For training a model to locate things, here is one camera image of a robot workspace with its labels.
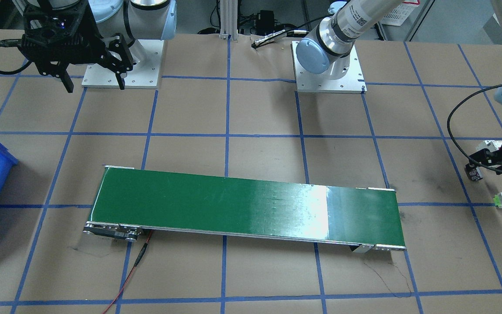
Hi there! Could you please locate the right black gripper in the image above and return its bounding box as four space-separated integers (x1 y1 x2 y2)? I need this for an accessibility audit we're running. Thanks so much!
19 0 134 93

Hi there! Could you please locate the dark brown cylindrical capacitor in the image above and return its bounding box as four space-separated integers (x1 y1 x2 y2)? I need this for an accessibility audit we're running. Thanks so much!
465 164 483 181

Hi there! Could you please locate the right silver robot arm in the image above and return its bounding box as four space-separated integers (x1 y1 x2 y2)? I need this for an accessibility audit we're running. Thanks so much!
18 0 177 92

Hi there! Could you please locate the white red circuit breaker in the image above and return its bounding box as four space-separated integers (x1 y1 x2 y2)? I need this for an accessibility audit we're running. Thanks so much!
476 140 502 152

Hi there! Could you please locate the green conveyor belt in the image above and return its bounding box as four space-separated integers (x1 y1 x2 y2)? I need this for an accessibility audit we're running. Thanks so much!
83 166 406 253

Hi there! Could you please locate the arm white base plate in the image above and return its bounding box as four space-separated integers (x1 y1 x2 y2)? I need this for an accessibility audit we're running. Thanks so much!
81 39 165 89
292 41 367 94

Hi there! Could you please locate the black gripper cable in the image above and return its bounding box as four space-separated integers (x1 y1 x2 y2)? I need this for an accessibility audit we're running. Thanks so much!
447 78 502 175

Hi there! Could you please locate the aluminium frame post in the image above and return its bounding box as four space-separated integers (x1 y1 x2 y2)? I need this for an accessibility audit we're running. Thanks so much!
219 0 239 41

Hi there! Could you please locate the red black sensor wire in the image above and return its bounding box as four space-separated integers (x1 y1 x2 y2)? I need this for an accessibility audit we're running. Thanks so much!
102 230 155 314

